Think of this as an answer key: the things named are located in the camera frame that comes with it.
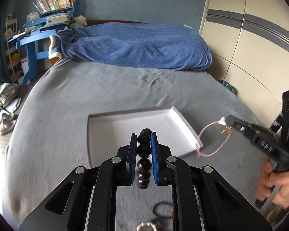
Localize white shoes on floor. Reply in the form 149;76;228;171
0;83;21;136

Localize stack of papers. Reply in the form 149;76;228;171
46;13;73;25

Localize person's right hand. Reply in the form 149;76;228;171
256;158;289;209

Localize pink cord bracelet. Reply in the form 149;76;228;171
195;116;233;159

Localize white plush toy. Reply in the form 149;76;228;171
68;16;87;29

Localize grey bed sheet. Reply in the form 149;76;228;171
2;59;264;230

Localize beige wardrobe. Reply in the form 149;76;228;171
201;0;289;126

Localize white pearl bracelet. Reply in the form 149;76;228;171
136;222;160;231

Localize large black bead bracelet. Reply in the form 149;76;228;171
136;127;153;190

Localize white shelf rack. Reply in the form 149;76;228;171
4;14;23;82

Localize blue desk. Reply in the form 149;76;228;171
8;1;79;87

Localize grey shallow cardboard tray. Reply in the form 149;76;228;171
87;107;203;167

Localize blue blanket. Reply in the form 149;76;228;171
48;22;213;71

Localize black hair tie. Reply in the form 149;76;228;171
152;201;175;220

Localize row of books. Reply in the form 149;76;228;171
33;0;77;14

